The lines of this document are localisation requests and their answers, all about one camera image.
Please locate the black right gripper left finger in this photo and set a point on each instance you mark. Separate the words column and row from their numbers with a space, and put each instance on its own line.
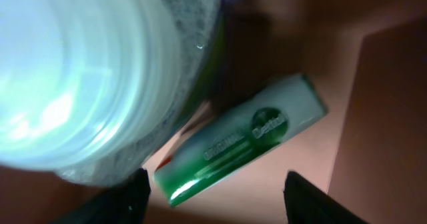
column 122, row 204

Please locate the green white small packet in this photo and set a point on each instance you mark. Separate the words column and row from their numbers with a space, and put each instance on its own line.
column 231, row 141

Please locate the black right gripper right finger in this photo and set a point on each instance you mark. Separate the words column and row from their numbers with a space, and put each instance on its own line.
column 306, row 204

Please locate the clear pump soap bottle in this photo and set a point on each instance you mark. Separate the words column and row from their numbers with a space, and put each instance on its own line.
column 90, row 89

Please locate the white box pink interior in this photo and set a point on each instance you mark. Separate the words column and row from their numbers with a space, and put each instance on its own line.
column 367, row 60

